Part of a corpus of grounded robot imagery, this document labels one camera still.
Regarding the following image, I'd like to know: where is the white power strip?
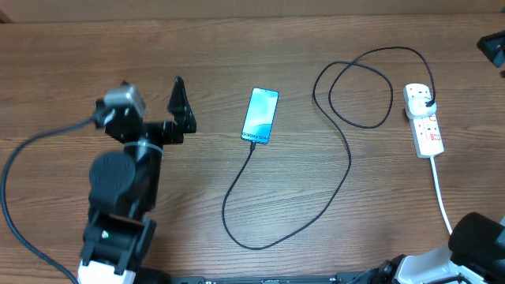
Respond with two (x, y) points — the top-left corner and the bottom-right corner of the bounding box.
(403, 83), (444, 159)

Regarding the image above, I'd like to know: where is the blue screen smartphone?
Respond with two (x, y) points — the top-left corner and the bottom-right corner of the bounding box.
(241, 88), (279, 144)

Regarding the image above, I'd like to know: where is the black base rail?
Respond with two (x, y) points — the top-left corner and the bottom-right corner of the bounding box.
(135, 268), (378, 284)

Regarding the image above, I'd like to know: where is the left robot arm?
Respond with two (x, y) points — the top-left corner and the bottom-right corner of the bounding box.
(77, 77), (196, 284)

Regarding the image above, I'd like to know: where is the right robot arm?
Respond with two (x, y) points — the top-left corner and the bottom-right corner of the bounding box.
(353, 83), (504, 283)

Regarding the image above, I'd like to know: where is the black charging cable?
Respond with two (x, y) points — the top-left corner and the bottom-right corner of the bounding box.
(221, 46), (437, 252)

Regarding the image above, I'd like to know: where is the white charger plug adapter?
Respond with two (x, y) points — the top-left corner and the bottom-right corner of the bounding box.
(406, 98), (437, 119)

